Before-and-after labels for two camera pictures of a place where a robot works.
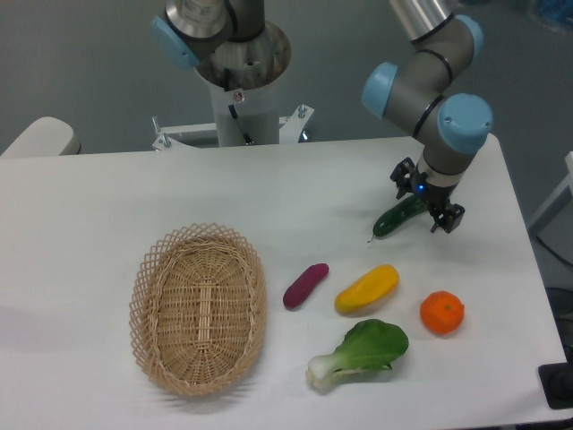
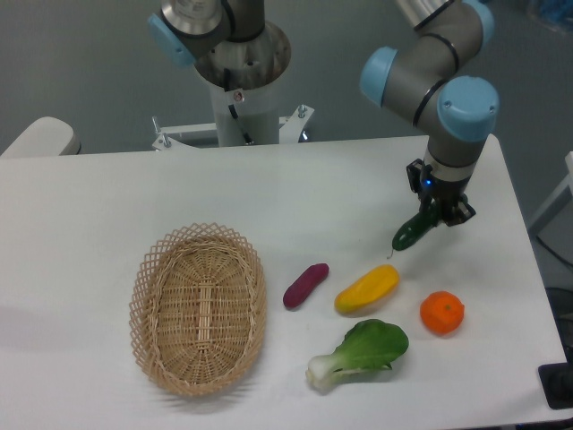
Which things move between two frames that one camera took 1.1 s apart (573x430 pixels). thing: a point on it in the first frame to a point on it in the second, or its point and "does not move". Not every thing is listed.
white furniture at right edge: (554, 225) does not move
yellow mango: (372, 288) does not move
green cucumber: (397, 214) to (415, 227)
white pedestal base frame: (290, 127) does not move
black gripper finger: (402, 176) to (414, 174)
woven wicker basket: (198, 309) does not move
